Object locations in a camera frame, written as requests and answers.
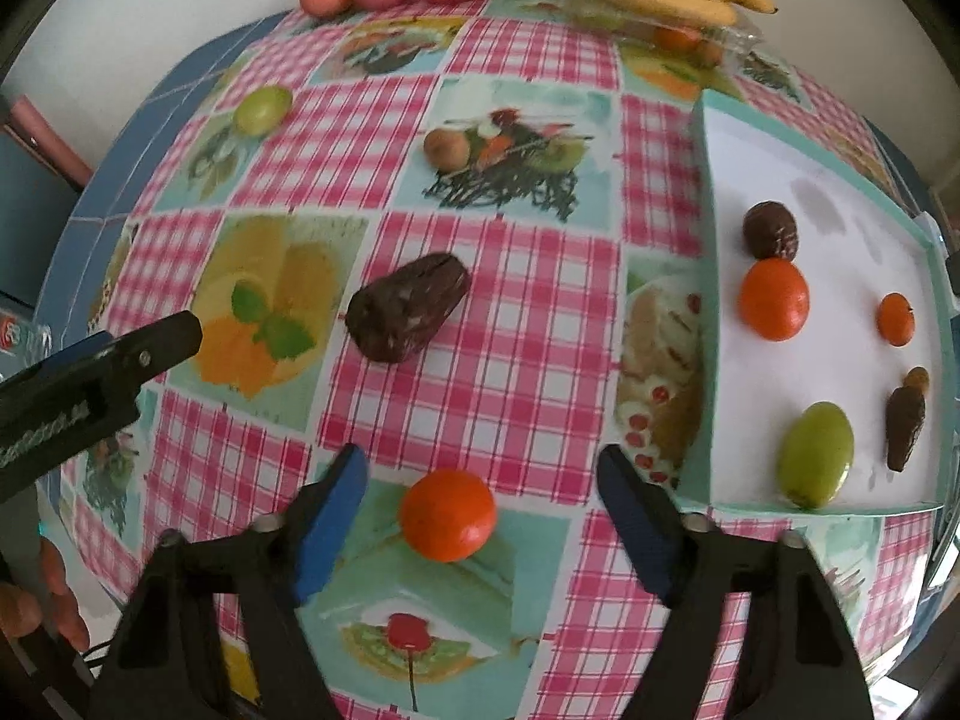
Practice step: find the green oval fruit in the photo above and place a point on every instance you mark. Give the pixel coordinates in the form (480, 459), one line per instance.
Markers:
(261, 110)
(815, 454)

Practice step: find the tangerine in plastic container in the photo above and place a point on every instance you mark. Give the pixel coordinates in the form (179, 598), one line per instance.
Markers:
(675, 37)
(710, 52)

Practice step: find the dark cabinet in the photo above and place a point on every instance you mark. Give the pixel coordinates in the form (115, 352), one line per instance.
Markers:
(30, 225)

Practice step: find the teal tray with white inside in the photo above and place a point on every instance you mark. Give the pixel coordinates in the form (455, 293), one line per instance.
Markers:
(825, 187)

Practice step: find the small brown longan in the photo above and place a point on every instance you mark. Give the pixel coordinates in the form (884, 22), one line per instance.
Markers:
(916, 380)
(448, 148)

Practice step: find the reddish brown board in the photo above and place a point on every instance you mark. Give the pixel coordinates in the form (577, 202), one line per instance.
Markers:
(49, 136)

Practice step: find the checkered fruit print tablecloth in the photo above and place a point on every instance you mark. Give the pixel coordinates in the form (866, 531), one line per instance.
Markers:
(525, 405)

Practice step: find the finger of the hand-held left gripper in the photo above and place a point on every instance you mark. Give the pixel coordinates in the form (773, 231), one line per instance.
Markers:
(161, 341)

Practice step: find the clear plastic container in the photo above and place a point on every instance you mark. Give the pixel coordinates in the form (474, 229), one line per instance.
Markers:
(600, 11)

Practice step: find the dark brown wrinkled fruit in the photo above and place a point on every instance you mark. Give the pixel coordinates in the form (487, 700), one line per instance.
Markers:
(405, 307)
(904, 427)
(770, 230)

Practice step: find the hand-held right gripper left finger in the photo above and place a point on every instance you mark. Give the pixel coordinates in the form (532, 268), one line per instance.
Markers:
(330, 525)

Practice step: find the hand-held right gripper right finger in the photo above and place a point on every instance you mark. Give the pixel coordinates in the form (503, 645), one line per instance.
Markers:
(637, 525)

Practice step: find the person's left hand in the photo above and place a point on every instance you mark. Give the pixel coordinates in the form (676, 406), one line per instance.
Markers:
(64, 600)

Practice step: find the orange tangerine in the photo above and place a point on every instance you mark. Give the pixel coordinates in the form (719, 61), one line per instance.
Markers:
(896, 319)
(448, 515)
(774, 298)

